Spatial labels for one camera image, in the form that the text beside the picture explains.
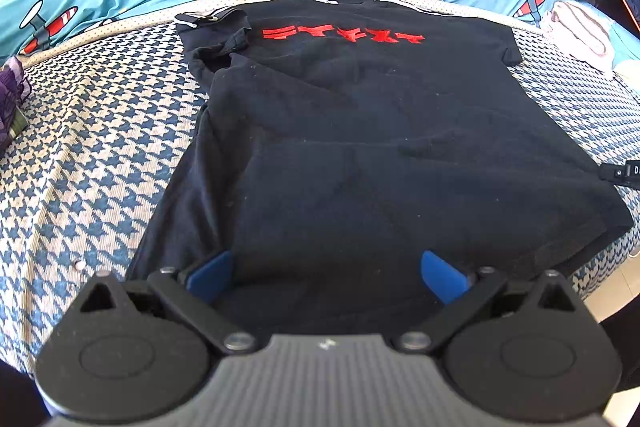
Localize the black t-shirt red print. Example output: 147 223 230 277
128 0 632 337

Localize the blue houndstooth mattress cover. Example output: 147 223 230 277
1 0 639 373

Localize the purple folded cloth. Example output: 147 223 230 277
0 56 32 152

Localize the beige striped folded cloth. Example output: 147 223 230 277
540 1 614 70

